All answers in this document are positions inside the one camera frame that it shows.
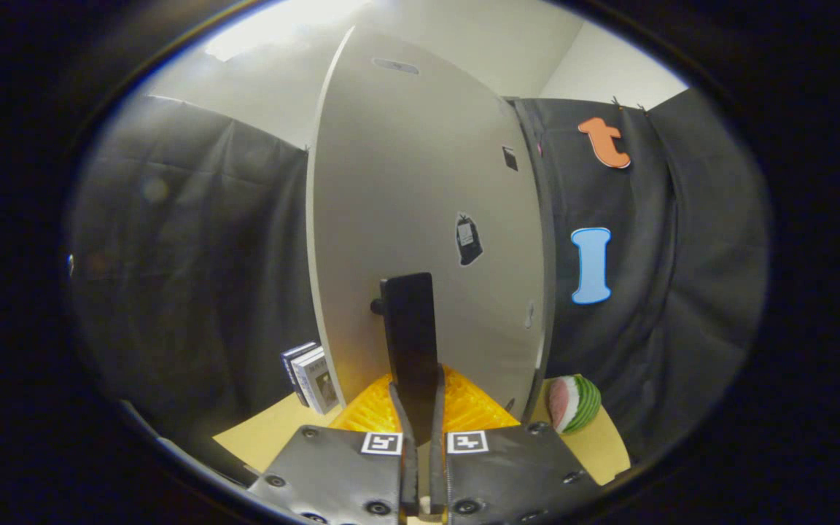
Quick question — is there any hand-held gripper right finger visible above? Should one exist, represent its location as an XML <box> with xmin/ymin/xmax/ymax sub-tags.
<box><xmin>431</xmin><ymin>365</ymin><xmax>603</xmax><ymax>525</ymax></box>

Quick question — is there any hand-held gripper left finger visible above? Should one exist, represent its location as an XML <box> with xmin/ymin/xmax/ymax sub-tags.
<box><xmin>249</xmin><ymin>365</ymin><xmax>421</xmax><ymax>525</ymax></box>

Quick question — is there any black door handle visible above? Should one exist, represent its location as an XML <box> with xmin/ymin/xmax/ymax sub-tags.
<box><xmin>370</xmin><ymin>273</ymin><xmax>441</xmax><ymax>446</ymax></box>

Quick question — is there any grey shoe cabinet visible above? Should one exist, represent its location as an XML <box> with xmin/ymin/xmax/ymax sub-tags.
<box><xmin>504</xmin><ymin>97</ymin><xmax>558</xmax><ymax>424</ymax></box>

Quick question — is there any white shoe cabinet door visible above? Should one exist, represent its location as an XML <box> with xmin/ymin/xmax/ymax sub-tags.
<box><xmin>306</xmin><ymin>26</ymin><xmax>548</xmax><ymax>424</ymax></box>

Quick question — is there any grey cover book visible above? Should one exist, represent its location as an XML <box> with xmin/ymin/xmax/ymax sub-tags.
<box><xmin>296</xmin><ymin>350</ymin><xmax>341</xmax><ymax>415</ymax></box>

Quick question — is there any dark blue book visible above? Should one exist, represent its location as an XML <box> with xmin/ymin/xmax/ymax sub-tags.
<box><xmin>281</xmin><ymin>341</ymin><xmax>319</xmax><ymax>405</ymax></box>

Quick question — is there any watermelon slice toy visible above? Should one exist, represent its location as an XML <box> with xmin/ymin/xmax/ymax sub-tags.
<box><xmin>548</xmin><ymin>375</ymin><xmax>602</xmax><ymax>435</ymax></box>

